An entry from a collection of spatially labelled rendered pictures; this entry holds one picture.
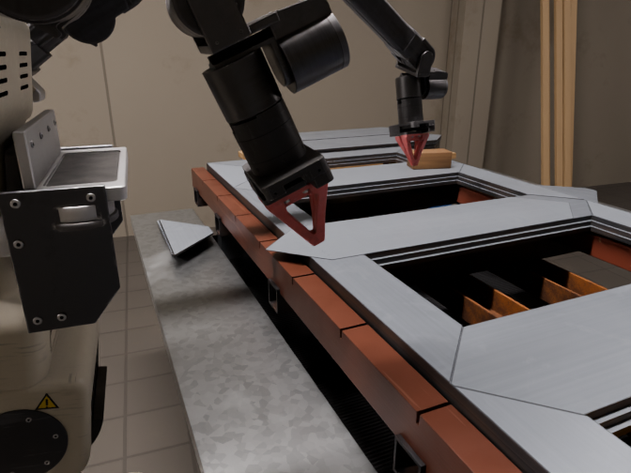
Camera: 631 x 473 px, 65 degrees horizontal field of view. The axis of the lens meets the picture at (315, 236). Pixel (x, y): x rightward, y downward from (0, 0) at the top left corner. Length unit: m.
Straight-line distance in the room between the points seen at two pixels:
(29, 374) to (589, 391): 0.62
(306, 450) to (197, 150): 2.93
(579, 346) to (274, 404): 0.42
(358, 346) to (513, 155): 4.04
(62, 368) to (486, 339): 0.53
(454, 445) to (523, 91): 4.14
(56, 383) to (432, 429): 0.44
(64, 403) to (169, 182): 2.89
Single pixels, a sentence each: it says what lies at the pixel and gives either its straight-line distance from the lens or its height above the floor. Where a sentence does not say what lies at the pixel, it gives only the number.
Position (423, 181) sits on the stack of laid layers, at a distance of 1.45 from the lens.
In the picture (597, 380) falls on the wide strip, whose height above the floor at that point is 0.84.
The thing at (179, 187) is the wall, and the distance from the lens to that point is 3.53.
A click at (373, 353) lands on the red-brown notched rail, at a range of 0.64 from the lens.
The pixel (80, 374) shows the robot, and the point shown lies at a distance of 0.71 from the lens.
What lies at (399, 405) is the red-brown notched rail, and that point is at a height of 0.81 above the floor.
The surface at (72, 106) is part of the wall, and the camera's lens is 3.45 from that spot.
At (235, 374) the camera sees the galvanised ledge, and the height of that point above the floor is 0.68.
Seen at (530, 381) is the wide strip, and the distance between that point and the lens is 0.60.
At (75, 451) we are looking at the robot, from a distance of 0.76.
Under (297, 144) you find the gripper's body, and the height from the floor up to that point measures 1.10.
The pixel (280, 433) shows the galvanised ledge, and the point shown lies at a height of 0.68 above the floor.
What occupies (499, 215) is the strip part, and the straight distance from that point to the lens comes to 1.15.
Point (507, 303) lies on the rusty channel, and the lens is 1.06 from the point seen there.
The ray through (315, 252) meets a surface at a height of 0.85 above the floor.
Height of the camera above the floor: 1.18
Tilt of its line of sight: 20 degrees down
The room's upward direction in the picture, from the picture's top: straight up
